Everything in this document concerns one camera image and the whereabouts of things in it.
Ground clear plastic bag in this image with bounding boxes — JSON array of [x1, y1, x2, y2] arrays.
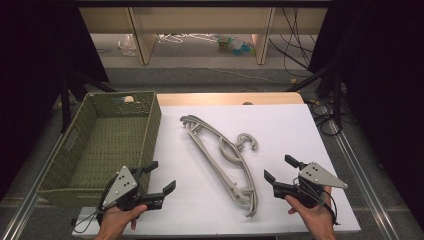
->
[[117, 33, 139, 57]]

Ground grey plastic clothes hanger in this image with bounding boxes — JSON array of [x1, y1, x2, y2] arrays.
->
[[179, 114, 260, 218]]

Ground right hand-held gripper cable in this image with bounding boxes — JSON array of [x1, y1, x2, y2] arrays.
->
[[292, 177, 340, 226]]

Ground light wooden bench frame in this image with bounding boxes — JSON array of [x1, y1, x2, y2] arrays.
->
[[79, 7, 329, 66]]

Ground thin pale floor cable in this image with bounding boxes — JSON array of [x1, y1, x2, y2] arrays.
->
[[159, 65, 296, 85]]

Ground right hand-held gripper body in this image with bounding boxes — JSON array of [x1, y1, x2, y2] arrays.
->
[[272, 162, 349, 209]]

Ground coiled black floor cables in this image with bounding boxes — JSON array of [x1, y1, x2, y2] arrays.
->
[[307, 97, 345, 137]]

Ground hanging black cables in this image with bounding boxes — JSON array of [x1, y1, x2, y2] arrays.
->
[[267, 7, 318, 72]]

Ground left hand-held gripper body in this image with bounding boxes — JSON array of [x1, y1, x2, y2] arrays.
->
[[98, 165, 165, 215]]

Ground left hand-held gripper cable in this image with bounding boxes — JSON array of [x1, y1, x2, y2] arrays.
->
[[72, 181, 118, 234]]

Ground dark curtain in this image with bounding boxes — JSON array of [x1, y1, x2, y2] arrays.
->
[[0, 0, 110, 203], [307, 0, 424, 223]]

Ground white wire hangers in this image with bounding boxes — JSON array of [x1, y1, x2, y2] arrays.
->
[[157, 32, 218, 45]]

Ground hand-held gripper cable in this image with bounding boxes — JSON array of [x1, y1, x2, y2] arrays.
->
[[292, 177, 340, 226], [72, 181, 118, 234]]

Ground green woven basket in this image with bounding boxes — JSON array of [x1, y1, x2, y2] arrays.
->
[[36, 90, 163, 209]]

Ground white table mat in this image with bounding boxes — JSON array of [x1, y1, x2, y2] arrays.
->
[[71, 103, 362, 238]]

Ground person's left hand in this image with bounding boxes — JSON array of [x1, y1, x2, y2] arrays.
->
[[94, 204, 148, 240]]

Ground person's right hand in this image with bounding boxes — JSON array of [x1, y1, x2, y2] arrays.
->
[[284, 186, 336, 240]]

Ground colourful toy pile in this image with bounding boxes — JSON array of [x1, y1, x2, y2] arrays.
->
[[216, 34, 257, 57]]

